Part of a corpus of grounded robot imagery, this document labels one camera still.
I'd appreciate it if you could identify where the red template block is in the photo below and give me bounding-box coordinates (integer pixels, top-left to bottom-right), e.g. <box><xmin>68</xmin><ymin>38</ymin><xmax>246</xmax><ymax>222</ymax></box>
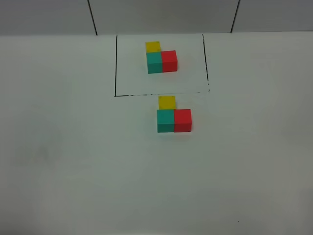
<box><xmin>161</xmin><ymin>50</ymin><xmax>178</xmax><ymax>72</ymax></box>

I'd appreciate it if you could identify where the yellow template block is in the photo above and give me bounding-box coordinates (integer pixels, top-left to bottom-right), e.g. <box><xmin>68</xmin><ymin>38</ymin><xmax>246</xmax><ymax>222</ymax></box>
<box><xmin>145</xmin><ymin>41</ymin><xmax>161</xmax><ymax>53</ymax></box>

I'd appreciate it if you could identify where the green template block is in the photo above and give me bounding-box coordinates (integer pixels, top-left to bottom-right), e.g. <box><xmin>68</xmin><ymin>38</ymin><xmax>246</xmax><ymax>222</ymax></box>
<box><xmin>146</xmin><ymin>52</ymin><xmax>163</xmax><ymax>74</ymax></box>

